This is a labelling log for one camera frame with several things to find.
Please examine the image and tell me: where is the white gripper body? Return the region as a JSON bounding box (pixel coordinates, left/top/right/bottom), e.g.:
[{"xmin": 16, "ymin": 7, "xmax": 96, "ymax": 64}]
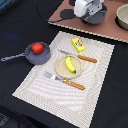
[{"xmin": 74, "ymin": 0, "xmax": 104, "ymax": 17}]

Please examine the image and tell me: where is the yellow butter box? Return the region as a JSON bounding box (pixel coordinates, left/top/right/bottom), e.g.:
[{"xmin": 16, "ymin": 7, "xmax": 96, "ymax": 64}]
[{"xmin": 72, "ymin": 38, "xmax": 85, "ymax": 53}]

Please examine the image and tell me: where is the yellow toy banana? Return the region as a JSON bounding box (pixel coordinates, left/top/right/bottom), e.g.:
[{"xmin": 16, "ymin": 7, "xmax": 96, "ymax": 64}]
[{"xmin": 66, "ymin": 56, "xmax": 76, "ymax": 73}]

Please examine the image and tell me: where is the red toy tomato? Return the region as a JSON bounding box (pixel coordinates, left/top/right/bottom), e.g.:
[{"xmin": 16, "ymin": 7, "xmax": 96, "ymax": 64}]
[{"xmin": 31, "ymin": 43, "xmax": 44, "ymax": 54}]

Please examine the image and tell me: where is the grey pot with long handle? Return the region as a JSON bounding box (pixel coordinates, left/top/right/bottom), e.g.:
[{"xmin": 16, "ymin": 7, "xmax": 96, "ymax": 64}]
[{"xmin": 2, "ymin": 42, "xmax": 51, "ymax": 65}]

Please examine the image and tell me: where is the brown wooden board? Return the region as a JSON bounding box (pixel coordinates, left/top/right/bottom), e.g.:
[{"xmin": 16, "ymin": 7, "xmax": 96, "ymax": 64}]
[{"xmin": 49, "ymin": 0, "xmax": 128, "ymax": 43}]

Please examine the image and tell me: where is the beige bowl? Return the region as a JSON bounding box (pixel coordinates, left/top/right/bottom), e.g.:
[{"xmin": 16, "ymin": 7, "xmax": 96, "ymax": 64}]
[{"xmin": 116, "ymin": 4, "xmax": 128, "ymax": 31}]

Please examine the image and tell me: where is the round tan wooden plate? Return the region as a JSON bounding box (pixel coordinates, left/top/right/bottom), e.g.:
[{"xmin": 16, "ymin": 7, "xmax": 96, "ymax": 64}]
[{"xmin": 55, "ymin": 56, "xmax": 83, "ymax": 79}]

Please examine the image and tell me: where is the white woven placemat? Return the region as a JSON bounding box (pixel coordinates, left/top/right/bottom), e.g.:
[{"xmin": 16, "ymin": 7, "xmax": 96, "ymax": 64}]
[{"xmin": 13, "ymin": 32, "xmax": 114, "ymax": 128}]

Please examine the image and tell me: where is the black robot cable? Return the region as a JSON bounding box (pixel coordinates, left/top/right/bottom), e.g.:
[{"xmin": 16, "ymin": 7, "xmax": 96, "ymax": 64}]
[{"xmin": 34, "ymin": 0, "xmax": 79, "ymax": 24}]

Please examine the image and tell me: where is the knife with wooden handle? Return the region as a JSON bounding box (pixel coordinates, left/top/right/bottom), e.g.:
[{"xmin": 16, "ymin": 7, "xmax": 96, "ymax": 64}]
[{"xmin": 58, "ymin": 50, "xmax": 97, "ymax": 63}]

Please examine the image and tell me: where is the fork with wooden handle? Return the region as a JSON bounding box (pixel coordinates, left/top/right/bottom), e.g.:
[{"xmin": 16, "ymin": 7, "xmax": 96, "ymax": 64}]
[{"xmin": 44, "ymin": 71, "xmax": 85, "ymax": 90}]

